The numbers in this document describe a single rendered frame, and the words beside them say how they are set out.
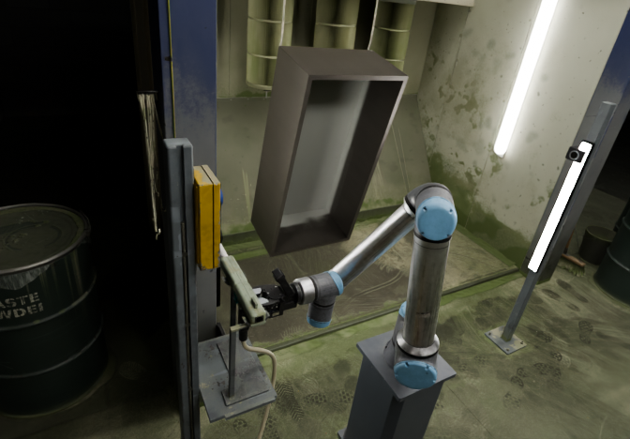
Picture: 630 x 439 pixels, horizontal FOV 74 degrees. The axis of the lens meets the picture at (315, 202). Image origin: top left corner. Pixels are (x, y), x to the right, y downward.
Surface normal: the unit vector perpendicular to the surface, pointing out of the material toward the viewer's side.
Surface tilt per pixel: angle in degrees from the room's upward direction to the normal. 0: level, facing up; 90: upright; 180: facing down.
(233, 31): 90
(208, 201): 90
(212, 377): 0
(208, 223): 90
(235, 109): 57
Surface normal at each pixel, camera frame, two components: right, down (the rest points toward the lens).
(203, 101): 0.47, 0.46
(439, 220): -0.20, 0.32
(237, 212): 0.46, -0.10
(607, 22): -0.87, 0.14
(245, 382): 0.11, -0.88
